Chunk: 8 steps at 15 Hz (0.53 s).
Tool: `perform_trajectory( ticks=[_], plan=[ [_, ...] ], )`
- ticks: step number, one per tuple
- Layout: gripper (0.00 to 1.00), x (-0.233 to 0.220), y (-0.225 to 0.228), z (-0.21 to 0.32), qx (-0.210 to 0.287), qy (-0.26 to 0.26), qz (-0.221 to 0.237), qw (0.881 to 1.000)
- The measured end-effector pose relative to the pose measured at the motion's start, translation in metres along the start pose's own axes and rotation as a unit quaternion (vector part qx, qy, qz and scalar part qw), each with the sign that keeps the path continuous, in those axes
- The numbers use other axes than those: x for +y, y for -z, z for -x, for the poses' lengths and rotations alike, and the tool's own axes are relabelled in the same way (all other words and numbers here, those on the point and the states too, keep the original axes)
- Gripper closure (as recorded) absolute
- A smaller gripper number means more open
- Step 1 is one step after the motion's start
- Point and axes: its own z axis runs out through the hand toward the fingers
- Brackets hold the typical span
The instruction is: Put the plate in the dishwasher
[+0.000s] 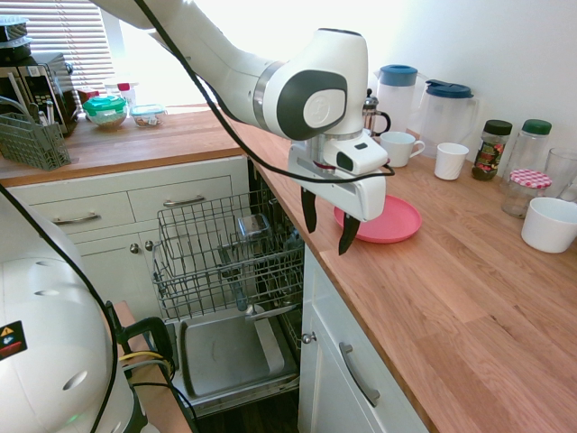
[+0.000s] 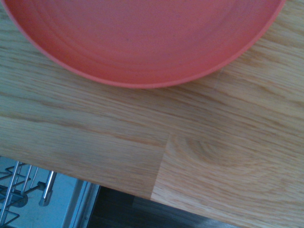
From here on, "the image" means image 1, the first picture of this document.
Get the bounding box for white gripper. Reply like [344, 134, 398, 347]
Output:
[287, 143, 389, 257]

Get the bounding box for pink plastic plate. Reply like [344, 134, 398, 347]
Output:
[333, 194, 423, 245]

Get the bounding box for steel dishwasher door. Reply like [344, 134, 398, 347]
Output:
[172, 310, 301, 419]

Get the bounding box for clear plastic container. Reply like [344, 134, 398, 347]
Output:
[235, 213, 272, 245]

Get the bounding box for glass French press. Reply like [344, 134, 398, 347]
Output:
[362, 88, 393, 139]

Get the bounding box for plain white cup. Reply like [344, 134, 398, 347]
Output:
[434, 142, 471, 181]

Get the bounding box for clear pitcher light-blue lid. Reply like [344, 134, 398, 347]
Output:
[374, 63, 427, 136]

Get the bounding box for clear pitcher dark-blue lid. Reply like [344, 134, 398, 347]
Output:
[412, 78, 481, 160]

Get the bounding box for spice jar black lid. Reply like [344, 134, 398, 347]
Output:
[471, 119, 514, 182]

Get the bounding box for glass jar checkered lid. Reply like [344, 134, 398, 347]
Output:
[500, 168, 554, 220]

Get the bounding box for black metal clamp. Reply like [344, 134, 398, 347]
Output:
[117, 317, 177, 378]

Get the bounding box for clear container teal lid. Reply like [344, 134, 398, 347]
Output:
[129, 104, 168, 129]

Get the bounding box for clear jar green lid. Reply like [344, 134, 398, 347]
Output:
[513, 118, 554, 181]

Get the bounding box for white ceramic bowl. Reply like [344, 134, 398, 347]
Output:
[520, 196, 577, 254]

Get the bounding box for clear drinking glass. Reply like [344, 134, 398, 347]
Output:
[544, 147, 577, 203]

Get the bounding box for white tub red lid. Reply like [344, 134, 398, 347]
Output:
[104, 77, 142, 108]

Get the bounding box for brown robot mounting board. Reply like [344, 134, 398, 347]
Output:
[110, 300, 196, 433]

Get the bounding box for glass bowl green lid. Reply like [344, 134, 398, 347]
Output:
[81, 94, 129, 131]

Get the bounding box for grey plastic cutlery basket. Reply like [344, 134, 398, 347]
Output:
[0, 109, 74, 172]

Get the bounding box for black silver toaster oven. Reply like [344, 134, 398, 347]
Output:
[0, 51, 78, 138]

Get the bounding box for white window blind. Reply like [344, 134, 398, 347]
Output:
[0, 0, 113, 94]

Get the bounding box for stacked black white containers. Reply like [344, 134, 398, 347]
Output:
[0, 14, 34, 65]

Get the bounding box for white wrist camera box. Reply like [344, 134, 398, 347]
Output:
[322, 134, 389, 175]

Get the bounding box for white handled mug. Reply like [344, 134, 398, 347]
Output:
[380, 131, 427, 170]

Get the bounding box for grey wire dishwasher rack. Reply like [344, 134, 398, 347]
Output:
[151, 189, 308, 322]

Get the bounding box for metal drawer handle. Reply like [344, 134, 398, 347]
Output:
[162, 194, 206, 209]
[337, 341, 381, 409]
[50, 212, 102, 226]

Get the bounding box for yellow cable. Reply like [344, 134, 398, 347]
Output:
[118, 350, 175, 369]

